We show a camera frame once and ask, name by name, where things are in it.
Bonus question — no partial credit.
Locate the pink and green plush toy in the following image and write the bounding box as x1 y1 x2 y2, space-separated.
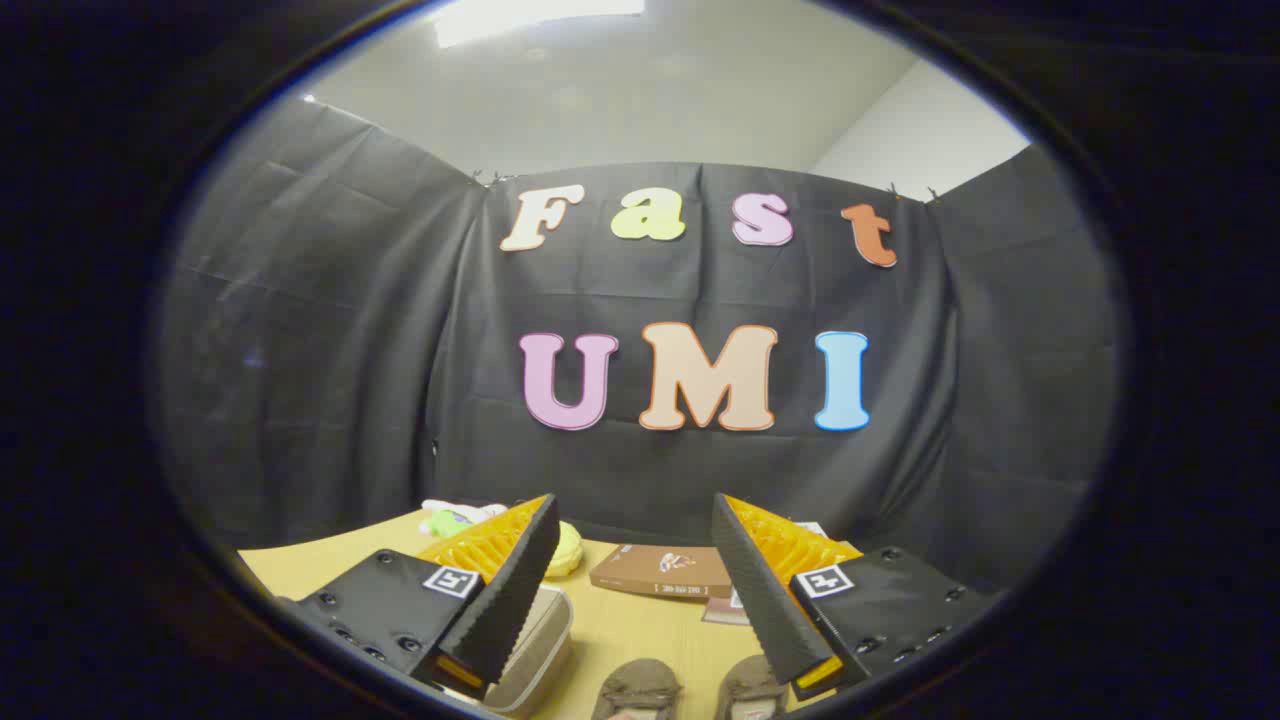
420 500 509 539

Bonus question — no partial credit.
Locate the yellow round plush cushion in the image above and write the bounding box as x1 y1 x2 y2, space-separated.
545 520 583 579

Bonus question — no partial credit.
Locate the brown fuzzy shoe with bow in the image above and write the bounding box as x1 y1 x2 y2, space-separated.
592 658 683 720
715 655 791 720

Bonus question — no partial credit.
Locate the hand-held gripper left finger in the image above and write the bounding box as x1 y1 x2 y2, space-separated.
272 493 561 703

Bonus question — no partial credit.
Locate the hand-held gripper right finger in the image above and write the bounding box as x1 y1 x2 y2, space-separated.
710 492 1001 701

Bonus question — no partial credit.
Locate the cream fabric storage box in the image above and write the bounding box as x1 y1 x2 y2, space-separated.
480 586 577 717

